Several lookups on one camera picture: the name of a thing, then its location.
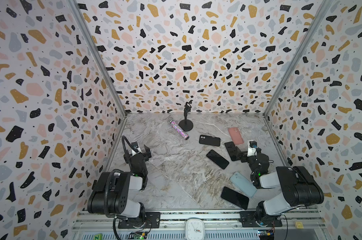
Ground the black screen pink phone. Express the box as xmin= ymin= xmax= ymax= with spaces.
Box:
xmin=206 ymin=150 xmax=230 ymax=170

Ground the black phone case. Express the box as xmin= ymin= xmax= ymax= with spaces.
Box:
xmin=199 ymin=135 xmax=221 ymax=147
xmin=225 ymin=142 xmax=242 ymax=162

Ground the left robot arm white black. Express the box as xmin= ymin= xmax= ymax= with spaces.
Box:
xmin=87 ymin=146 xmax=151 ymax=221

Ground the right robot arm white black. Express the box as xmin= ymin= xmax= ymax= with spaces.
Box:
xmin=237 ymin=148 xmax=325 ymax=225

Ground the black flat phone case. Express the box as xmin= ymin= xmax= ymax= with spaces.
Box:
xmin=225 ymin=142 xmax=242 ymax=162

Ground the light blue phone case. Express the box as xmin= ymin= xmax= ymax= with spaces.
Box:
xmin=230 ymin=172 xmax=257 ymax=198

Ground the pink phone case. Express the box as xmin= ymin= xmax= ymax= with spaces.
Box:
xmin=228 ymin=127 xmax=244 ymax=145

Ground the black phone near front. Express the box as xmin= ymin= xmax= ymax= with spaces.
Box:
xmin=221 ymin=187 xmax=250 ymax=210

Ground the black phone stand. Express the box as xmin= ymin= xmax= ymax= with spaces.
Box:
xmin=178 ymin=102 xmax=194 ymax=132

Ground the purple glitter tube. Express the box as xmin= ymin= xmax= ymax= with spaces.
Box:
xmin=168 ymin=119 xmax=189 ymax=140

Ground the left circuit board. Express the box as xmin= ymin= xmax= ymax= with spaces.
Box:
xmin=128 ymin=231 xmax=148 ymax=240

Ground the circuit board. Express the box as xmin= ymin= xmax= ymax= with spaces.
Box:
xmin=128 ymin=231 xmax=148 ymax=240
xmin=258 ymin=230 xmax=275 ymax=240

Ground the right circuit board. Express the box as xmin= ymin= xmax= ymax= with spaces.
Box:
xmin=258 ymin=230 xmax=275 ymax=240

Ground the yellow sticker tag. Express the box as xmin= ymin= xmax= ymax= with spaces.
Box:
xmin=295 ymin=221 xmax=304 ymax=229

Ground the green label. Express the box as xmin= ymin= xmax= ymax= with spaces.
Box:
xmin=93 ymin=234 xmax=103 ymax=240

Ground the white square clock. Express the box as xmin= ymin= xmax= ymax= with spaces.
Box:
xmin=185 ymin=219 xmax=205 ymax=240

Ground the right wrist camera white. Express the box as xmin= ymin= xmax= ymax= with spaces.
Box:
xmin=247 ymin=141 xmax=258 ymax=157

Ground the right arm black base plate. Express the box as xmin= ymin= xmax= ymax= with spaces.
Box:
xmin=240 ymin=211 xmax=283 ymax=228

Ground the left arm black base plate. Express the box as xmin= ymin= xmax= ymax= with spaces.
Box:
xmin=118 ymin=212 xmax=161 ymax=230

